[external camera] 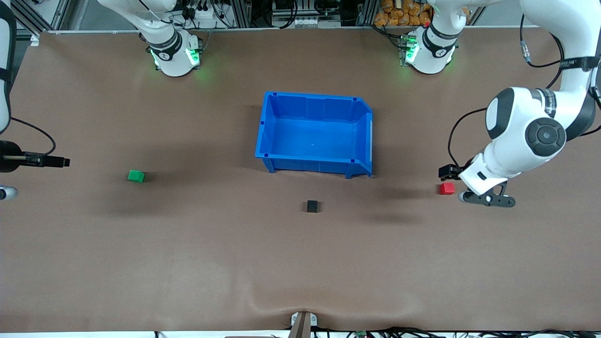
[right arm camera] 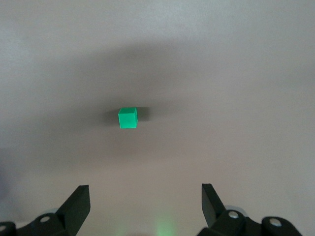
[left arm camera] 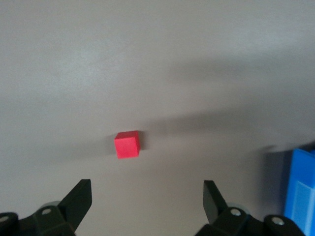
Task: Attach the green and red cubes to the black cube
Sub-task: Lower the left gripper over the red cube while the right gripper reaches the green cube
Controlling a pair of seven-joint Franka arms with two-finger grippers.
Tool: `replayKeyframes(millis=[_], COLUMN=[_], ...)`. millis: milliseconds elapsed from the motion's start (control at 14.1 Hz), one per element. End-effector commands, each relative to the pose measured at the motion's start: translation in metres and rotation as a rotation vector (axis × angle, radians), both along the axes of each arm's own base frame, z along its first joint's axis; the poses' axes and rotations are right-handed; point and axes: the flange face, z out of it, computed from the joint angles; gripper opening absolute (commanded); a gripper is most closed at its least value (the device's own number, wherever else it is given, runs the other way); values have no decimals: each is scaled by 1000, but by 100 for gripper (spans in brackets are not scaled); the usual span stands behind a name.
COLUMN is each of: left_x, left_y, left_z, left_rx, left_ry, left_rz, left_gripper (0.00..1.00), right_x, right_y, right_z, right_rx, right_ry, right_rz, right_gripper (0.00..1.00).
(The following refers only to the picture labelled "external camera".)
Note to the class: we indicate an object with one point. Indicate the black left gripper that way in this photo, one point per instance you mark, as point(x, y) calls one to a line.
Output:
point(451, 172)

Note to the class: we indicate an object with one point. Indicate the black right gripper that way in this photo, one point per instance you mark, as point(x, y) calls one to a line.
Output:
point(9, 157)

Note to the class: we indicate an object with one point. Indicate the red cube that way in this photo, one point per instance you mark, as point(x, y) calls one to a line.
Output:
point(447, 188)

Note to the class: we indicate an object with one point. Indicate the green cube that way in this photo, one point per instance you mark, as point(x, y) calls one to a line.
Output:
point(135, 176)

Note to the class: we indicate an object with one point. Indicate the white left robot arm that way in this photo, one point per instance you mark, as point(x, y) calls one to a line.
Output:
point(516, 136)

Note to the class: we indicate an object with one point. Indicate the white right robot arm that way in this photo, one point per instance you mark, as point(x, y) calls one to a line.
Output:
point(171, 61)

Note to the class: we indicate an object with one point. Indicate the black cube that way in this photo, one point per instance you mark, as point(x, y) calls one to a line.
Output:
point(312, 206)

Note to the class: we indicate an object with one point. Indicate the blue plastic bin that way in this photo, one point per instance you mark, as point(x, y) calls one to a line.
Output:
point(312, 136)

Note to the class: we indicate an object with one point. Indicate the orange mesh bag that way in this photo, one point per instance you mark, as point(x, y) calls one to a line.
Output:
point(399, 14)

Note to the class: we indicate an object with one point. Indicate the brown table mat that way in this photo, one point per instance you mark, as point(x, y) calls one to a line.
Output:
point(188, 258)

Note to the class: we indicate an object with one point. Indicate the white power strip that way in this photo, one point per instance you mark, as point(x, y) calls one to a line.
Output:
point(206, 21)

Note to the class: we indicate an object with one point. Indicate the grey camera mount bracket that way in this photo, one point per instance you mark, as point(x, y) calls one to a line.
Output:
point(303, 326)

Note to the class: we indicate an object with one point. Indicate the aluminium profile frame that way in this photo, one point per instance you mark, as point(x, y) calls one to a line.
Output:
point(237, 11)

